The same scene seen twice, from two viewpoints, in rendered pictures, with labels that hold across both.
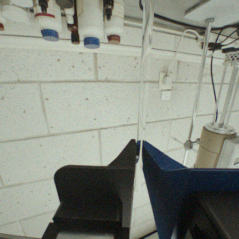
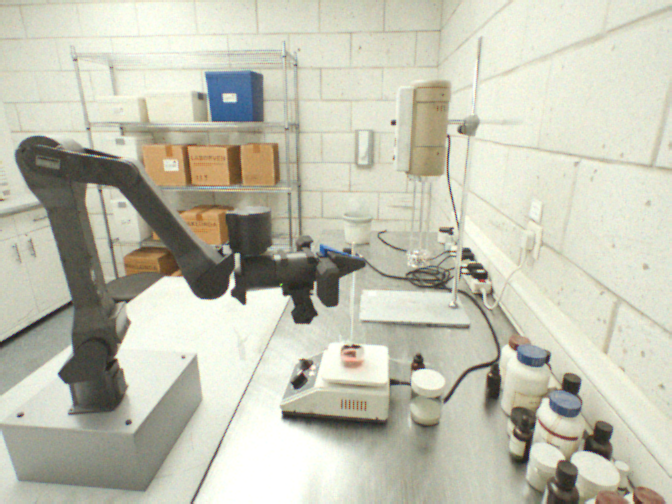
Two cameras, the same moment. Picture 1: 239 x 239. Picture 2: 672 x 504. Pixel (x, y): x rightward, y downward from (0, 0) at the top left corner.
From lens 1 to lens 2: 0.65 m
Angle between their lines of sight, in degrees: 82
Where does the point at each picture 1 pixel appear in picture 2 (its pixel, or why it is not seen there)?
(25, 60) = not seen: outside the picture
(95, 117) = (646, 208)
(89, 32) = (514, 366)
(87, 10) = (509, 388)
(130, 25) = not seen: hidden behind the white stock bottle
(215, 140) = (418, 166)
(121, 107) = (595, 214)
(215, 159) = (414, 136)
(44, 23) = (547, 415)
